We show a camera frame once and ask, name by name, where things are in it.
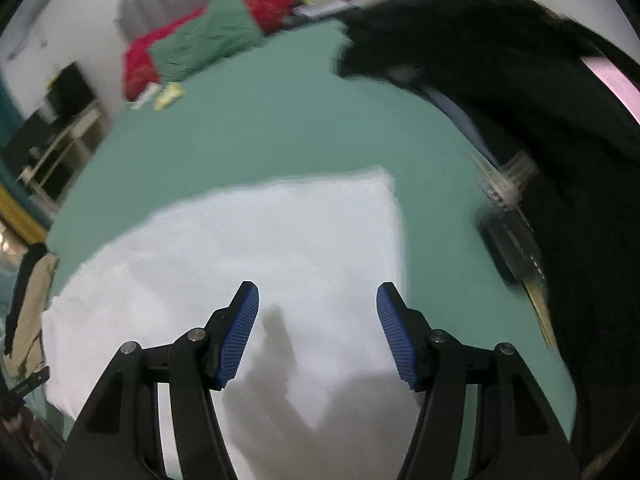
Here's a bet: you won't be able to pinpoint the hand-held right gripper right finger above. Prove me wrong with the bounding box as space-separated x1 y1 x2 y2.
376 282 583 480

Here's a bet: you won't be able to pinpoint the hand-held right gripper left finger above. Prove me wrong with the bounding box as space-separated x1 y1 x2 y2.
54 281 260 480

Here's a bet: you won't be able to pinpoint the white hooded jacket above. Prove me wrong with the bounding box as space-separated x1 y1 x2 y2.
41 164 426 480

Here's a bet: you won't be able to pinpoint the pile of black clothes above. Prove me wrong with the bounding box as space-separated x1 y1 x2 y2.
334 0 640 467

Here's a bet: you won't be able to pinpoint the beige pants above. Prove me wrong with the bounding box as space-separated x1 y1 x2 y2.
4 251 59 377

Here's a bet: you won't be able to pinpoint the black car key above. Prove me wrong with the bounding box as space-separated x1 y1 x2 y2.
475 151 560 352

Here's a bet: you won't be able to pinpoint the teal and yellow curtain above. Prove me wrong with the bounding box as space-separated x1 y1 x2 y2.
0 84 52 243

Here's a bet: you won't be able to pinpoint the bed with green sheet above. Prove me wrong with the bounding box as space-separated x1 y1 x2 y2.
45 19 577 480

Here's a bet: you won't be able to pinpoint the white desk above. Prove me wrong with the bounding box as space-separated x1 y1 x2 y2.
19 100 112 207

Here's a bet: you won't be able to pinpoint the black monitor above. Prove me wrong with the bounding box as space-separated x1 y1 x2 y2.
2 109 51 171

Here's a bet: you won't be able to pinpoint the yellow-green packet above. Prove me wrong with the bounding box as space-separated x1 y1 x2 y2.
153 84 186 111

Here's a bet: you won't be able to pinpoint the white flat packet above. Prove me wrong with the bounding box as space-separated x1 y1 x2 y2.
130 85 162 110

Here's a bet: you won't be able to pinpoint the green pillow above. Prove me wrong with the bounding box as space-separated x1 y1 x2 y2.
149 0 266 84

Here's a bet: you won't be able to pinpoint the black computer tower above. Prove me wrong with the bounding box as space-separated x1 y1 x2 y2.
46 62 97 117

